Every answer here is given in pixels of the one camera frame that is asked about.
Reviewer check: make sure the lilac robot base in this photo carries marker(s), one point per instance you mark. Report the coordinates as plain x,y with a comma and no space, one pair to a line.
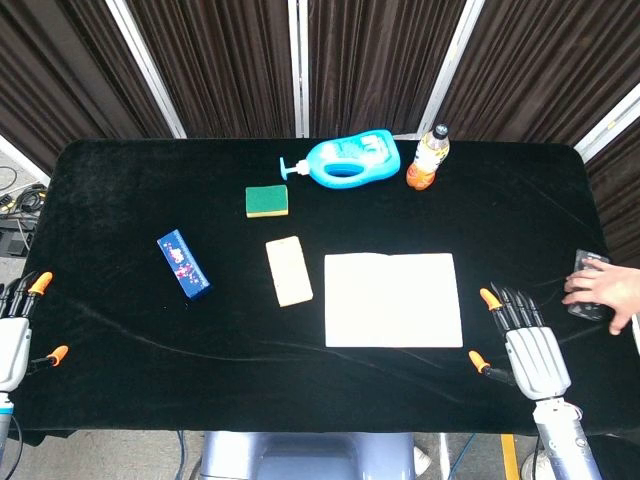
310,457

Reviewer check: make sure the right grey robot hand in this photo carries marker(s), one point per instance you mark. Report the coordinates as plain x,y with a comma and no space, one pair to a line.
537,360

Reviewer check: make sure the brown pleated curtain panel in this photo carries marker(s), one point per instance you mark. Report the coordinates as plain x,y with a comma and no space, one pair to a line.
60,75
375,60
545,65
225,65
620,190

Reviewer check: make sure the white shoe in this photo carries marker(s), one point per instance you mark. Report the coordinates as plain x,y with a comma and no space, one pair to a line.
531,467
421,460

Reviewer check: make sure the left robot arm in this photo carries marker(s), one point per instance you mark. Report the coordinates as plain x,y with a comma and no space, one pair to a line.
4,425

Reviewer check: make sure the green and yellow sponge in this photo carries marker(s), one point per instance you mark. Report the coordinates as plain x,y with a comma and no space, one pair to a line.
266,199

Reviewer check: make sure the white screen frame post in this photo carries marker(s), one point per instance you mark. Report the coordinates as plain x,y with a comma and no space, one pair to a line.
607,120
145,65
298,65
450,65

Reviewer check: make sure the person's bare hand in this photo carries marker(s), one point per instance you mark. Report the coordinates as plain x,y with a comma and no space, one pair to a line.
607,287

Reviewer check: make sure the orange drink bottle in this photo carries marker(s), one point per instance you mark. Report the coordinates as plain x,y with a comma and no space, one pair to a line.
427,157

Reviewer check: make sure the blue pump detergent bottle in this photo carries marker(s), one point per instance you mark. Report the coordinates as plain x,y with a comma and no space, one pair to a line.
377,162

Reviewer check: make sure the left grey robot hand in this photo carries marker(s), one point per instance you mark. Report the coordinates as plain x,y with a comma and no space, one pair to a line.
12,345

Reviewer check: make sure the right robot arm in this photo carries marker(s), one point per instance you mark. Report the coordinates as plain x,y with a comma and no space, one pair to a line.
562,440

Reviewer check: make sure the black velvet tablecloth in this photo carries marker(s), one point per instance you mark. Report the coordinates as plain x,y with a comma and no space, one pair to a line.
150,360

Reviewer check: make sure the cream rectangular sponge block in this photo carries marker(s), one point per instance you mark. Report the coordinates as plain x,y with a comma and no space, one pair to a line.
289,272

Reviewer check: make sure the black handheld device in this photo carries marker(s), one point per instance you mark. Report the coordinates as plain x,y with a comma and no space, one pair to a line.
590,260

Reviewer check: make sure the blue printed carton box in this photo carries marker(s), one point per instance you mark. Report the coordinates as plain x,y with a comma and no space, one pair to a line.
184,265

